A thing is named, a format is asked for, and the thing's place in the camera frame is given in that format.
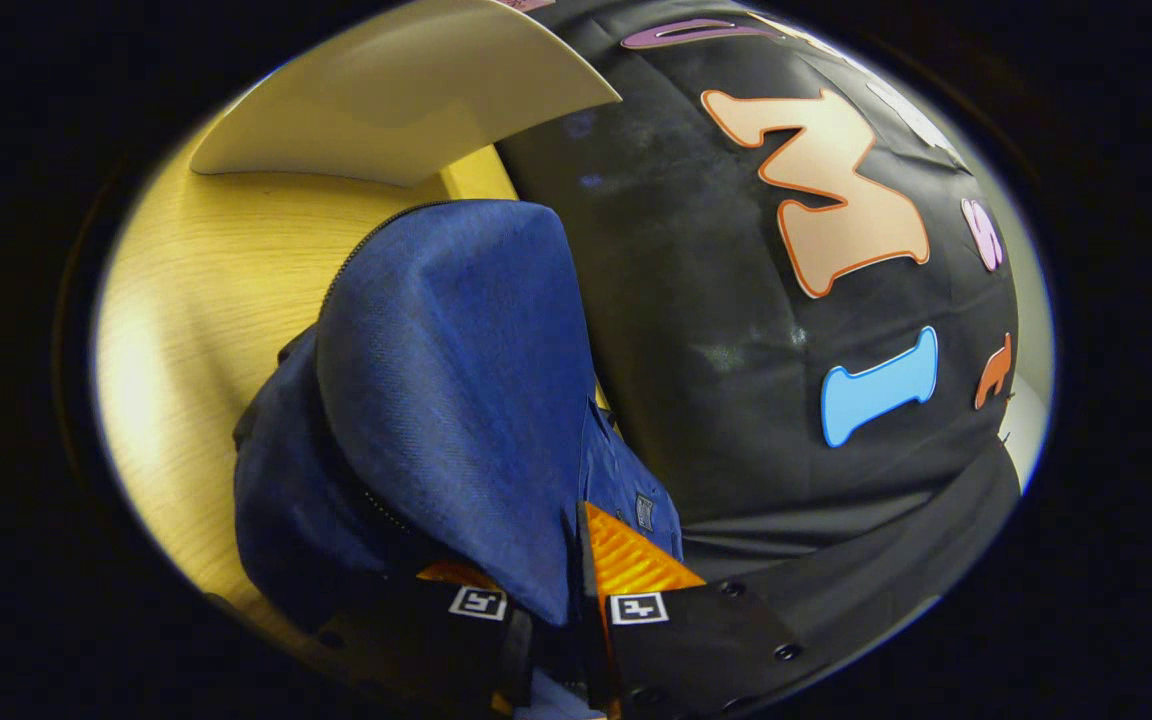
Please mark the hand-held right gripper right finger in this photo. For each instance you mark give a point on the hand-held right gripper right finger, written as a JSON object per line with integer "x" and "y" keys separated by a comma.
{"x": 696, "y": 640}

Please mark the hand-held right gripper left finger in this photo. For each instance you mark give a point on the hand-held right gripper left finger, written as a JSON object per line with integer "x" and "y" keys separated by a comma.
{"x": 436, "y": 650}

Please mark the blue schoolbag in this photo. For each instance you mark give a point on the blue schoolbag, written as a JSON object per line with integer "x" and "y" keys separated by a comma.
{"x": 456, "y": 380}

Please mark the white bookshelf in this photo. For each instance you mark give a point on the white bookshelf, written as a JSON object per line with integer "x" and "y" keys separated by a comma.
{"x": 406, "y": 90}

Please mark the black backdrop cloth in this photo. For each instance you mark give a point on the black backdrop cloth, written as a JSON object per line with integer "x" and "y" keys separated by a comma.
{"x": 696, "y": 300}

